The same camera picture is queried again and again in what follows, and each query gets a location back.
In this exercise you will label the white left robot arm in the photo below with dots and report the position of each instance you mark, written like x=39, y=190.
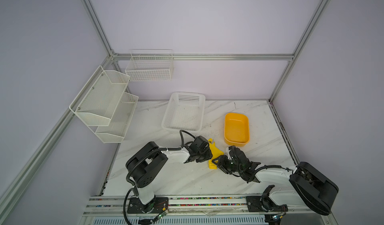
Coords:
x=144, y=166

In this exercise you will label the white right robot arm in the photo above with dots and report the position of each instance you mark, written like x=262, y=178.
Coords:
x=300, y=185

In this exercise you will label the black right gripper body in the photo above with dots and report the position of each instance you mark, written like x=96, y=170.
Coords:
x=232, y=167

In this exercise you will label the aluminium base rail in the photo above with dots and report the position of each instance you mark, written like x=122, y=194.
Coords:
x=199, y=210

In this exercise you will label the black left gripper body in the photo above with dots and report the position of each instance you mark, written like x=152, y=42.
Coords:
x=204, y=156

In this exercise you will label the white mesh upper wall shelf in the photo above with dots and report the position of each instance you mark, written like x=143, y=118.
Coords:
x=98, y=105

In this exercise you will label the white perforated plastic basket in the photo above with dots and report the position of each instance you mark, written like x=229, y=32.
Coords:
x=185, y=111

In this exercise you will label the white mesh lower wall shelf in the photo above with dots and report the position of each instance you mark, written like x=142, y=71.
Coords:
x=118, y=127

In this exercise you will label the white mesh wall shelf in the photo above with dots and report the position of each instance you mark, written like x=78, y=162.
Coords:
x=118, y=127
x=98, y=105

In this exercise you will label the yellow plastic tray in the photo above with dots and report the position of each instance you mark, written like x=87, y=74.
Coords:
x=236, y=130

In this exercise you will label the white wire wall basket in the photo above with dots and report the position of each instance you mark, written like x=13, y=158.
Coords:
x=150, y=65

